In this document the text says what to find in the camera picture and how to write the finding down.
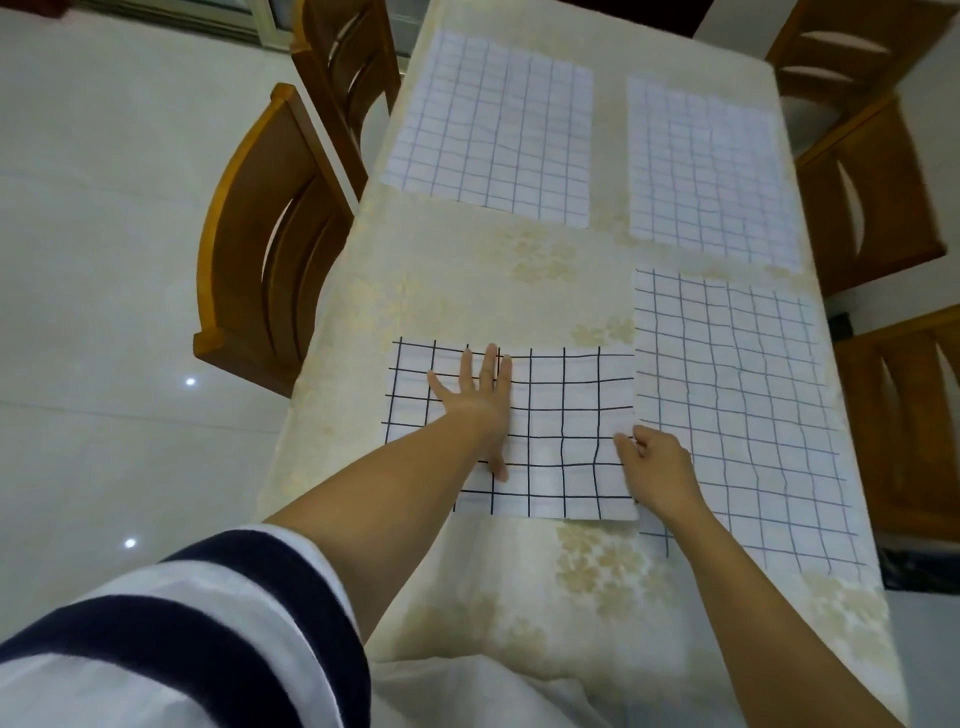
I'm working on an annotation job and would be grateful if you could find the person's right hand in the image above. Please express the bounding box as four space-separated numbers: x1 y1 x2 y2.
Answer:
612 425 708 520

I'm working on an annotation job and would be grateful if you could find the person's left hand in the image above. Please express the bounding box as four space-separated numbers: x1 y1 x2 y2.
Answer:
426 343 514 484

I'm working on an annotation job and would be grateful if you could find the earlier checked cloth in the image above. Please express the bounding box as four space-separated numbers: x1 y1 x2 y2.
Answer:
380 337 640 524

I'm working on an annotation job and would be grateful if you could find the person's left forearm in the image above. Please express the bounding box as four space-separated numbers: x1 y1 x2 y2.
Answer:
262 412 511 646

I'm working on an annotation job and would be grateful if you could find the person's right forearm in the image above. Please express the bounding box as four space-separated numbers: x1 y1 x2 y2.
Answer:
648 494 909 728

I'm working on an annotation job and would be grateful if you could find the table with cream floral tablecloth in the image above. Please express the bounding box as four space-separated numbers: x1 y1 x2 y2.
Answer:
254 0 913 728

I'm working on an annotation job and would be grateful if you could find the wooden dining chair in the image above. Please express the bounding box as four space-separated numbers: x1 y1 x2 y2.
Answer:
288 0 404 200
793 93 948 298
764 0 958 110
192 82 358 399
832 303 960 545

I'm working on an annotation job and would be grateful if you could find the glass sliding door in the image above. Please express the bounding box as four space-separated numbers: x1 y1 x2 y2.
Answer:
74 0 433 54

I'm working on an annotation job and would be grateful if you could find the dark red wooden cabinet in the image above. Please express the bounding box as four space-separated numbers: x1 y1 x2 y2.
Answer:
0 0 73 20

